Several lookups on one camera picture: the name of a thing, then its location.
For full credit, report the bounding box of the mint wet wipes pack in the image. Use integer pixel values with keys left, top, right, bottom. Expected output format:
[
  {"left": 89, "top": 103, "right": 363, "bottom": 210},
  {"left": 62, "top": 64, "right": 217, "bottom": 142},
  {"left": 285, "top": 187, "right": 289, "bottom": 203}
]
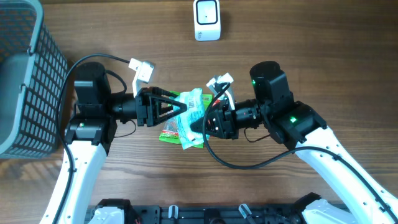
[{"left": 175, "top": 88, "right": 205, "bottom": 150}]

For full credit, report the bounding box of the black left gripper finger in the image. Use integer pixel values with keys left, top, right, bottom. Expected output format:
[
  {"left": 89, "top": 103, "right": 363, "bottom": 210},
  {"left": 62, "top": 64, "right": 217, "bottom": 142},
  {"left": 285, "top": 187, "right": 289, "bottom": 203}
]
[
  {"left": 150, "top": 93, "right": 188, "bottom": 124},
  {"left": 152, "top": 87, "right": 178, "bottom": 98}
]

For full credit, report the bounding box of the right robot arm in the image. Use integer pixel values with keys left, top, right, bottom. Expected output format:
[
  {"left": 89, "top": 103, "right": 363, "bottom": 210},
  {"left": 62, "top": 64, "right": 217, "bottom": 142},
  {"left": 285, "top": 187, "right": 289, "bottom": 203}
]
[{"left": 190, "top": 61, "right": 397, "bottom": 223}]

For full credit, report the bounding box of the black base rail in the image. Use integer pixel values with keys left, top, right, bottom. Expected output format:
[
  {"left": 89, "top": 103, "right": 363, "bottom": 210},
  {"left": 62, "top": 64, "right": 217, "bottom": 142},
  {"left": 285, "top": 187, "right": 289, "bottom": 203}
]
[{"left": 84, "top": 204, "right": 306, "bottom": 224}]

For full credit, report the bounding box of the left camera cable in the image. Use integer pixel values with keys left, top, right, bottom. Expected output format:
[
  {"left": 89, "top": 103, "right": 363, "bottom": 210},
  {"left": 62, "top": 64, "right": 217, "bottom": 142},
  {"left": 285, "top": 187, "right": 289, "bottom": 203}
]
[{"left": 51, "top": 53, "right": 137, "bottom": 224}]

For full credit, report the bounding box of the white barcode scanner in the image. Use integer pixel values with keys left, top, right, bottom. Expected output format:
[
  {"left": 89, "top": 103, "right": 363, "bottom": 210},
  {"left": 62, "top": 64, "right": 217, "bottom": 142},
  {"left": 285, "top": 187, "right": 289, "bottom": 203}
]
[{"left": 193, "top": 0, "right": 221, "bottom": 42}]

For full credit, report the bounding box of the green snack bag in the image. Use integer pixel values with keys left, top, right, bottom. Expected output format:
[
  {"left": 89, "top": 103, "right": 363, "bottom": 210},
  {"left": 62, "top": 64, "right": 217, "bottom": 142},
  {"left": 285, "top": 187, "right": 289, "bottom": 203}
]
[{"left": 159, "top": 94, "right": 213, "bottom": 144}]

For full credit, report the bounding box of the grey mesh basket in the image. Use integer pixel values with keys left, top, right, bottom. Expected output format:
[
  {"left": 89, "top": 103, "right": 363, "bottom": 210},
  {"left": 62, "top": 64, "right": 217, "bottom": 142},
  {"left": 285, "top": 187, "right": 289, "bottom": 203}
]
[{"left": 1, "top": 0, "right": 68, "bottom": 159}]

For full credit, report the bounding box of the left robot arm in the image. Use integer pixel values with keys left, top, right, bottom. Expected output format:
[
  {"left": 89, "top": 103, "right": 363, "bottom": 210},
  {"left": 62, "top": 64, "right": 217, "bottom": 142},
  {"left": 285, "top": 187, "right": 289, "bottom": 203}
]
[{"left": 41, "top": 62, "right": 187, "bottom": 223}]

